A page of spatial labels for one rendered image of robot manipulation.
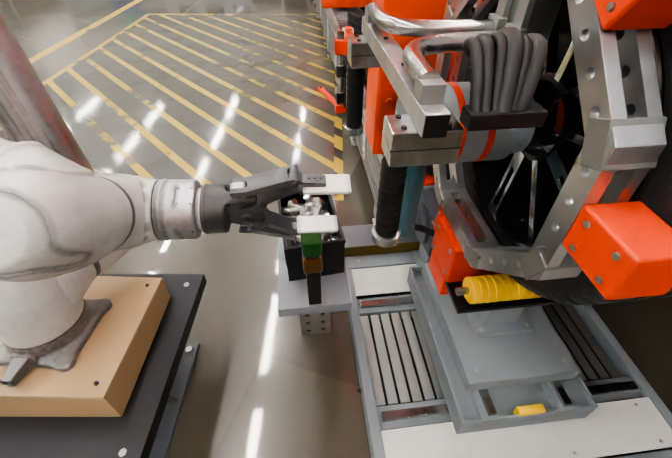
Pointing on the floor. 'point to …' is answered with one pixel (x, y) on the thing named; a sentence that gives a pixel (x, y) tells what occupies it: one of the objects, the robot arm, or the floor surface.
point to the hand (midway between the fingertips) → (336, 206)
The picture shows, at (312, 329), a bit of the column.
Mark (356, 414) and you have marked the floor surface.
